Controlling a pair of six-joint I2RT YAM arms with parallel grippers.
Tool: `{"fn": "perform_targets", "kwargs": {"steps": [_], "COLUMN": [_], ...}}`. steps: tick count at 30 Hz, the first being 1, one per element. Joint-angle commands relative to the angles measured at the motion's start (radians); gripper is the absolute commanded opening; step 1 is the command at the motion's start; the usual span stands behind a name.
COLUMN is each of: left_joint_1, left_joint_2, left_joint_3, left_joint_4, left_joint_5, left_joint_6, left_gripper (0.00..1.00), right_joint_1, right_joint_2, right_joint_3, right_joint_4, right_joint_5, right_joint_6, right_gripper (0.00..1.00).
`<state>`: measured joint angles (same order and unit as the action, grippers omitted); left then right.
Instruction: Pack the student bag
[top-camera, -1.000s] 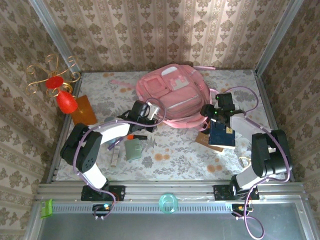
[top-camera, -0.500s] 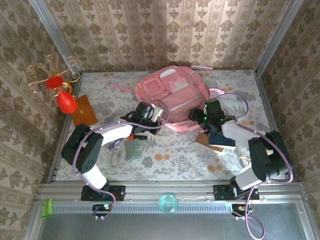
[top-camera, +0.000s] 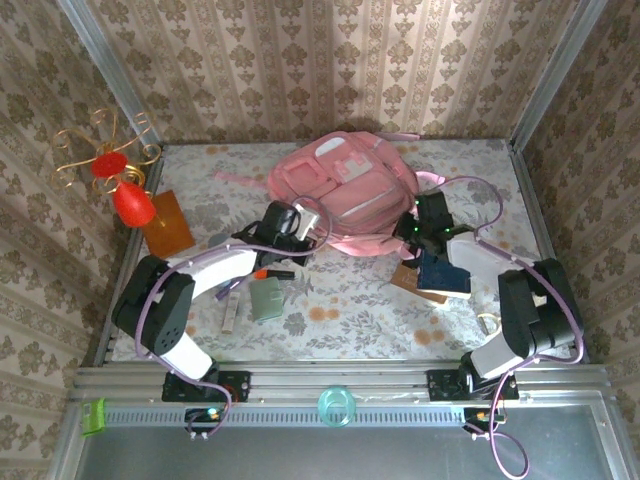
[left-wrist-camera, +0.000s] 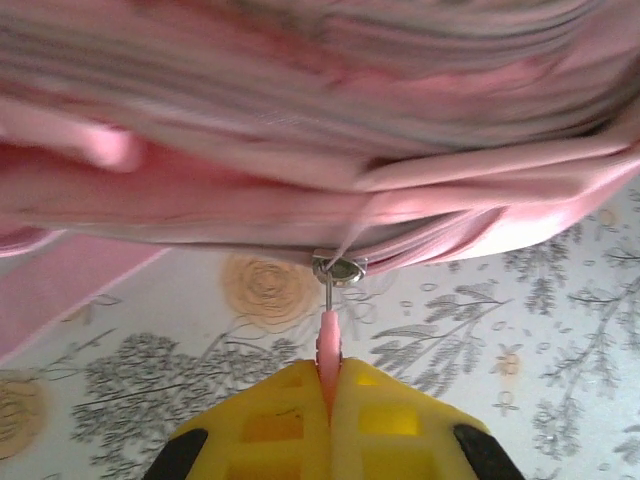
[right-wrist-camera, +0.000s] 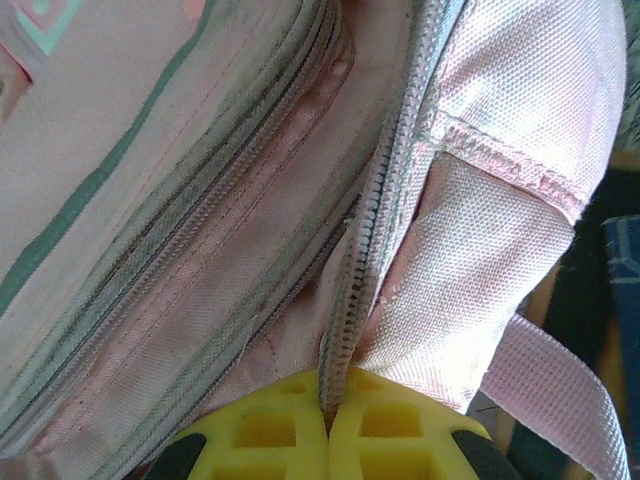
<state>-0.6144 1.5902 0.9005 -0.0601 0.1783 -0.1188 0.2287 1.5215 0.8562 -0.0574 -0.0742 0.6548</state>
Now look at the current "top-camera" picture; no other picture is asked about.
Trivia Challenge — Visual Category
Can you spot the aluminium front rail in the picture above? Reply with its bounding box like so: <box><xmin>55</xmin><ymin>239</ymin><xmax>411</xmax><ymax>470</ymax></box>
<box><xmin>69</xmin><ymin>363</ymin><xmax>614</xmax><ymax>407</ymax></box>

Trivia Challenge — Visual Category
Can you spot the gold metal ring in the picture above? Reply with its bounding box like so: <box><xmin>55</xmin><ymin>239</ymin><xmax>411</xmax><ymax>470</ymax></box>
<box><xmin>477</xmin><ymin>312</ymin><xmax>504</xmax><ymax>335</ymax></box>

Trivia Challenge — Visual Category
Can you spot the teal tape roll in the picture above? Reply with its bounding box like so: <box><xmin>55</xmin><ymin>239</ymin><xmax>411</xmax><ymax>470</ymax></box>
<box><xmin>317</xmin><ymin>385</ymin><xmax>357</xmax><ymax>429</ymax></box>

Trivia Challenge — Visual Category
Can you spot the navy blue book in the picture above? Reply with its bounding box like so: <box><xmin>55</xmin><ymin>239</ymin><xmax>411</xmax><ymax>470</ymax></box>
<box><xmin>414</xmin><ymin>248</ymin><xmax>474</xmax><ymax>301</ymax></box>

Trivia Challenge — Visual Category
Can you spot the grey slotted cable duct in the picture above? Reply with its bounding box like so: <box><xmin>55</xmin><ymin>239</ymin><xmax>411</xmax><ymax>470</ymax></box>
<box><xmin>82</xmin><ymin>403</ymin><xmax>501</xmax><ymax>427</ymax></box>

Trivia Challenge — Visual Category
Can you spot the green plastic clip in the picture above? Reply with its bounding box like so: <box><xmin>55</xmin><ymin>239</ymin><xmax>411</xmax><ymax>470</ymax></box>
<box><xmin>81</xmin><ymin>398</ymin><xmax>108</xmax><ymax>435</ymax></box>

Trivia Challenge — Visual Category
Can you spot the floral white tablecloth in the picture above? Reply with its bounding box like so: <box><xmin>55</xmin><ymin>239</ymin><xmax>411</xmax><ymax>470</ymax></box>
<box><xmin>110</xmin><ymin>139</ymin><xmax>574</xmax><ymax>361</ymax></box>

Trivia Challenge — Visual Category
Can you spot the brown notebook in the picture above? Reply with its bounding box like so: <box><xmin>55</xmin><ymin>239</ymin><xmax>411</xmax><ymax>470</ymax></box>
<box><xmin>389</xmin><ymin>264</ymin><xmax>449</xmax><ymax>305</ymax></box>

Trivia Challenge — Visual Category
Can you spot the orange wooden block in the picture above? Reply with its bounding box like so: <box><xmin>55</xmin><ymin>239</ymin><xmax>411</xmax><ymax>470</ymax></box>
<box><xmin>142</xmin><ymin>189</ymin><xmax>196</xmax><ymax>261</ymax></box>

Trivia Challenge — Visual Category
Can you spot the aluminium side rail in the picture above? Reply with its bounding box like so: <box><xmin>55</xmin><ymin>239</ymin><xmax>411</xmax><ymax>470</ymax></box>
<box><xmin>509</xmin><ymin>143</ymin><xmax>592</xmax><ymax>362</ymax></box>
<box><xmin>93</xmin><ymin>147</ymin><xmax>166</xmax><ymax>367</ymax></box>

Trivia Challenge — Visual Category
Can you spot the pink student backpack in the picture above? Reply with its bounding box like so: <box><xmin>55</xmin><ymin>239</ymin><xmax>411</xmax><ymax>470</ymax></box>
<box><xmin>214</xmin><ymin>130</ymin><xmax>446</xmax><ymax>259</ymax></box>

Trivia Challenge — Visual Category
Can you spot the green leather wallet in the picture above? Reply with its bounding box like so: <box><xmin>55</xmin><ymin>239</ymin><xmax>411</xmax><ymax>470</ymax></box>
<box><xmin>248</xmin><ymin>277</ymin><xmax>285</xmax><ymax>321</ymax></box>

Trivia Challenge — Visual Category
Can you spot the black controller board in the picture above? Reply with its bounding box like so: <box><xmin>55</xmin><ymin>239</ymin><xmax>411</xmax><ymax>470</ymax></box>
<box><xmin>462</xmin><ymin>407</ymin><xmax>506</xmax><ymax>432</ymax></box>
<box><xmin>184</xmin><ymin>407</ymin><xmax>226</xmax><ymax>435</ymax></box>

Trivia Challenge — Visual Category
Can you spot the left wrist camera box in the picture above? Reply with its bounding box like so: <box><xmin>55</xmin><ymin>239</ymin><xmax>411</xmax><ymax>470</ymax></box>
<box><xmin>293</xmin><ymin>201</ymin><xmax>325</xmax><ymax>237</ymax></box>

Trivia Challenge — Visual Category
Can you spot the purple pen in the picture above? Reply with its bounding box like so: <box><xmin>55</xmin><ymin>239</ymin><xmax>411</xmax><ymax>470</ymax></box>
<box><xmin>214</xmin><ymin>278</ymin><xmax>247</xmax><ymax>302</ymax></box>

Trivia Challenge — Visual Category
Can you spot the red gold wire ornament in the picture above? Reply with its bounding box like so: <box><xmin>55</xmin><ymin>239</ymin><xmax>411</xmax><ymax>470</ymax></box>
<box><xmin>52</xmin><ymin>108</ymin><xmax>164</xmax><ymax>231</ymax></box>

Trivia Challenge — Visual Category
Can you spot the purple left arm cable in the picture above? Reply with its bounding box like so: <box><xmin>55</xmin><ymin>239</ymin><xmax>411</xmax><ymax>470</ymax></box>
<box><xmin>137</xmin><ymin>195</ymin><xmax>335</xmax><ymax>444</ymax></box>

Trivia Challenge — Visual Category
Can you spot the aluminium frame post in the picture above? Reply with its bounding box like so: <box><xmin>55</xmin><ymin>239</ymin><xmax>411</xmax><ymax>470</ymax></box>
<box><xmin>509</xmin><ymin>0</ymin><xmax>607</xmax><ymax>151</ymax></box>
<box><xmin>54</xmin><ymin>0</ymin><xmax>166</xmax><ymax>161</ymax></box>

